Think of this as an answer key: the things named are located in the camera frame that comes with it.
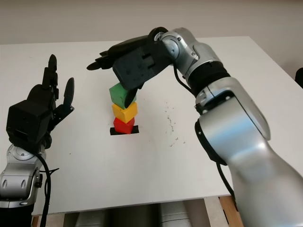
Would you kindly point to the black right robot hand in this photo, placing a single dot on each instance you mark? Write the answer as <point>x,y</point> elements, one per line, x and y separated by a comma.
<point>127,46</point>

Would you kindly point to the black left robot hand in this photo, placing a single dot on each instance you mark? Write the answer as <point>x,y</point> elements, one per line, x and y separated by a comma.
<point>42,97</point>

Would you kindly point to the green cube block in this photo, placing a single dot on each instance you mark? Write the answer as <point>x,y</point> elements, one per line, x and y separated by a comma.
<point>117,94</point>

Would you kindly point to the yellow cube block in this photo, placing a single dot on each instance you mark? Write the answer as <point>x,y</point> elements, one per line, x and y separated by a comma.
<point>124,113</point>

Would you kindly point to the red cube block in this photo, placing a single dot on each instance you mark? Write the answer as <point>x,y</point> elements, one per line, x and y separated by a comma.
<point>122,127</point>

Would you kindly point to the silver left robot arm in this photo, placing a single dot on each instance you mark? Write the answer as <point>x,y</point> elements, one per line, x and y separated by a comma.
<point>16,175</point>

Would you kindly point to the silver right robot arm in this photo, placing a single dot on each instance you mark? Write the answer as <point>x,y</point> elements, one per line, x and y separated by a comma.
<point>236,142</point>

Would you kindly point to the black tape strip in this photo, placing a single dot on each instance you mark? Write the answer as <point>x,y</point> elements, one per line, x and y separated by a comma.
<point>112,132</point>

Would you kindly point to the grey left robot leg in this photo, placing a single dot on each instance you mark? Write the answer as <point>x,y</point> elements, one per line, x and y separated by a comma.
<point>91,220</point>

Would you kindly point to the grey robot leg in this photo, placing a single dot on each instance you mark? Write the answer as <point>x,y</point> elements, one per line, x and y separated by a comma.
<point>172,215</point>
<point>91,220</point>

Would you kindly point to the black chair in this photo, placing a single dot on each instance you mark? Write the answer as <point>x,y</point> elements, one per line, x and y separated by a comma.
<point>300,76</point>

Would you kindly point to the grey right robot leg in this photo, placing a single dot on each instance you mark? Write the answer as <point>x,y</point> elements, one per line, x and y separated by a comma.
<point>172,215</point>

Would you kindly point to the grey table support panel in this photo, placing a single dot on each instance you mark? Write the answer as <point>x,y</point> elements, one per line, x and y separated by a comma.
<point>215,212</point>

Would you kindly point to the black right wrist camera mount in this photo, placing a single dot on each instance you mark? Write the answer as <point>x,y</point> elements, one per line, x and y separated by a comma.
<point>137,68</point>

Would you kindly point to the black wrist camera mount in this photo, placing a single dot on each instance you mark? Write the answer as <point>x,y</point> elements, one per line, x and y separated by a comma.
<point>137,68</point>
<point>27,123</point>

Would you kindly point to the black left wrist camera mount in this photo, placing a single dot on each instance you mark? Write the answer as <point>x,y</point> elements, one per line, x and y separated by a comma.
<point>27,123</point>

